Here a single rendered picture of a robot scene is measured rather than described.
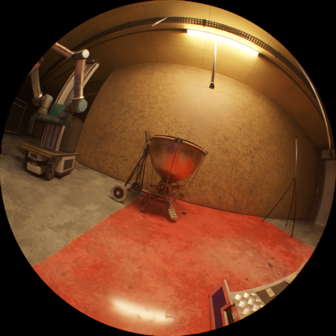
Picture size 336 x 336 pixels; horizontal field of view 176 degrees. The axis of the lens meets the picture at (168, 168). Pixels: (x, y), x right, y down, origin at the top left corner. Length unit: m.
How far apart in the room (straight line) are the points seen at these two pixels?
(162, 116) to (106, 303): 2.39
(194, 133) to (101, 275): 2.15
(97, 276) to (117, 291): 0.11
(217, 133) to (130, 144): 1.68
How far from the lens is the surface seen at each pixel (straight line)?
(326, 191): 6.35
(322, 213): 6.30
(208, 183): 2.03
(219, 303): 0.56
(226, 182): 2.16
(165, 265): 0.68
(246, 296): 0.73
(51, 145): 1.81
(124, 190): 1.19
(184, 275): 0.67
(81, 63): 1.41
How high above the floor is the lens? 0.51
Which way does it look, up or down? level
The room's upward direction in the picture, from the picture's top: 16 degrees clockwise
